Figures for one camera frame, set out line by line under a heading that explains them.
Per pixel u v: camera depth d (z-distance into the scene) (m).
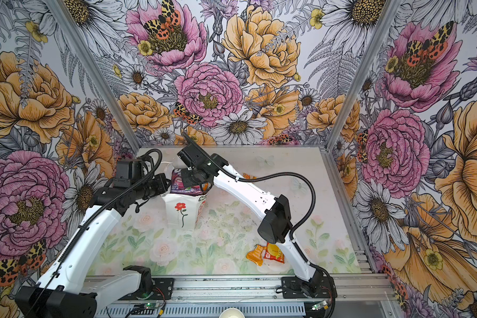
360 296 0.75
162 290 0.73
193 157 0.61
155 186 0.67
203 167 0.57
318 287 0.65
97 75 0.89
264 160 1.16
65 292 0.38
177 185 0.78
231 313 0.65
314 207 0.52
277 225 0.57
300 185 1.05
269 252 0.81
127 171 0.56
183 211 0.76
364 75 0.90
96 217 0.46
